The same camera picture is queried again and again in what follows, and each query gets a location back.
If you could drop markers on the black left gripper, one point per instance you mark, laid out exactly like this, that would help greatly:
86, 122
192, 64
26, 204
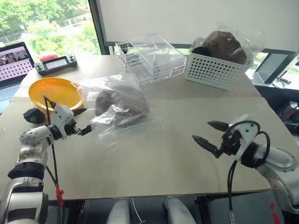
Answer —
70, 129

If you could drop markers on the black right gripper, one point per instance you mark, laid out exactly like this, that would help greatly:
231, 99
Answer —
230, 142

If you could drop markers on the clear plastic bag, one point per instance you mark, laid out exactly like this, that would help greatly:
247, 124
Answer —
130, 131

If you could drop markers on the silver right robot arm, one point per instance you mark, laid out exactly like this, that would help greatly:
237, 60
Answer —
280, 156

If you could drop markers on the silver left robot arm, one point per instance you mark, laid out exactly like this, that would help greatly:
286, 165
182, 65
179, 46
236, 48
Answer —
26, 140

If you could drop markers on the crumpled black cap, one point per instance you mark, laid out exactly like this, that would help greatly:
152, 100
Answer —
33, 116

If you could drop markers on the black cap in basket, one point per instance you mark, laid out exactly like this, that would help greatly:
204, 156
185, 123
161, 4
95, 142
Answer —
201, 50

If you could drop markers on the clear plastic bag around brown cap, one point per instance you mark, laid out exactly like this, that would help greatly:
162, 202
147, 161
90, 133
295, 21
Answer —
253, 50

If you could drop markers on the yellow plastic bowl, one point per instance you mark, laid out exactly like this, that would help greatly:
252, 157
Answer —
53, 91

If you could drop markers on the black handheld controller with screen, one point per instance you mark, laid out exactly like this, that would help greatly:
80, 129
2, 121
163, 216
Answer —
56, 65

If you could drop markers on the white perforated plastic basket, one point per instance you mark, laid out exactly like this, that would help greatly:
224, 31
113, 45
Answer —
210, 72

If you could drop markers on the red oval object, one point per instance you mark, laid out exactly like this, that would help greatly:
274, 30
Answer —
48, 57

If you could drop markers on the red and black device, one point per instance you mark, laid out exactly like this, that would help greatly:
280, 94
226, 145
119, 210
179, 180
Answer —
290, 113

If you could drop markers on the open laptop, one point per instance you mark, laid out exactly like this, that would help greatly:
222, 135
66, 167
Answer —
12, 67

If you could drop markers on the grey framed monitor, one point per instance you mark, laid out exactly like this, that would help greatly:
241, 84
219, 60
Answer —
271, 65

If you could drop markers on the clear acrylic drawer organizer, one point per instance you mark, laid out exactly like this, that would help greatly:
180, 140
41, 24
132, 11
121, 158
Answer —
151, 58

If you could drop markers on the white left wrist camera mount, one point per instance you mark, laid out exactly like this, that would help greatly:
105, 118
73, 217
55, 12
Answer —
59, 116

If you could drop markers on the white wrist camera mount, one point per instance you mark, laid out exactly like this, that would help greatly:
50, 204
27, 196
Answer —
247, 130
59, 116

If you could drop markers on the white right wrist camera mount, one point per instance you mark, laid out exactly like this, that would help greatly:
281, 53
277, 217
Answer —
247, 130

